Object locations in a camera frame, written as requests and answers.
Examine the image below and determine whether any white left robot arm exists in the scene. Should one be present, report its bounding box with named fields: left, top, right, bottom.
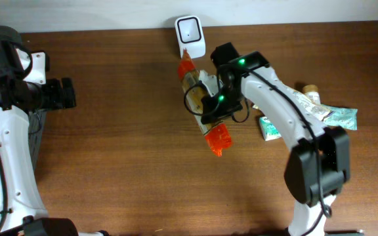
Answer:
left=0, top=39, right=80, bottom=235

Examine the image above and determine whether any blue white tissue packet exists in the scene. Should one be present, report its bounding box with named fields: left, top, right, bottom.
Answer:
left=259, top=117, right=282, bottom=141

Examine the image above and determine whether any grey plastic basket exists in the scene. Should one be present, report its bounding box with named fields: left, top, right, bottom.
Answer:
left=0, top=25, right=47, bottom=194

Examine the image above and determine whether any white barcode scanner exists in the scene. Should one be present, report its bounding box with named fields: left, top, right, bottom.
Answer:
left=175, top=16, right=206, bottom=58

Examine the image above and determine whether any yellow wet wipes packet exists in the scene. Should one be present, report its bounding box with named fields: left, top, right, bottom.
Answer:
left=251, top=83, right=336, bottom=123

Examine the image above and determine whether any orange spaghetti packet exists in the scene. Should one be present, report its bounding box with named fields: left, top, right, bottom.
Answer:
left=178, top=51, right=232, bottom=157

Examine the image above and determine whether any teal snack packet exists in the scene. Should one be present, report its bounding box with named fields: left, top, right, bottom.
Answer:
left=322, top=105, right=358, bottom=130

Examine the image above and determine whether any white cream tube gold cap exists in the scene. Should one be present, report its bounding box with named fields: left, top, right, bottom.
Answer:
left=303, top=85, right=321, bottom=104

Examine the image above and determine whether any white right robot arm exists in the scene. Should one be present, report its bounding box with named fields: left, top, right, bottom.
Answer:
left=201, top=43, right=350, bottom=235

